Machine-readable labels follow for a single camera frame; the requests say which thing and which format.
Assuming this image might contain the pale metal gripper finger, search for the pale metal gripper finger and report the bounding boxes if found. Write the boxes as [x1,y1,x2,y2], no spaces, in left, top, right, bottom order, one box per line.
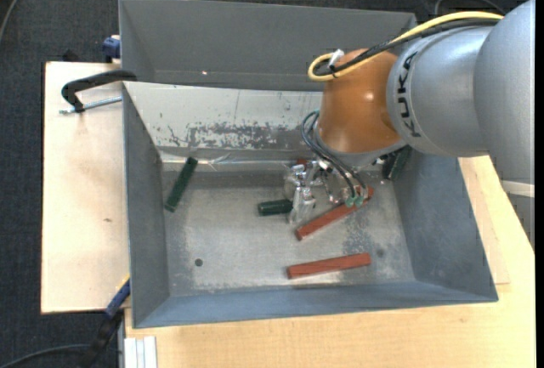
[303,187,318,216]
[289,188,306,225]

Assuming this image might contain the dark green flat block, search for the dark green flat block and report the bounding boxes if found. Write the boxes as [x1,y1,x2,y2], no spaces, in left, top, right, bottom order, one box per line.
[257,198,293,217]
[164,156,200,213]

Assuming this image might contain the red-brown flat block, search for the red-brown flat block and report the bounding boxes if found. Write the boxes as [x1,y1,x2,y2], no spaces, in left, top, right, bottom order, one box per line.
[286,252,372,280]
[294,186,376,242]

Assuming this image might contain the grey metal bin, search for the grey metal bin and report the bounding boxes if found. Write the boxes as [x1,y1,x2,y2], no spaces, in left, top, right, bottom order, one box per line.
[117,0,499,330]

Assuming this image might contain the pale wood flat board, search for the pale wood flat board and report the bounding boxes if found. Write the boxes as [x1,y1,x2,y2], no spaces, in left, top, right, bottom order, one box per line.
[41,61,133,315]

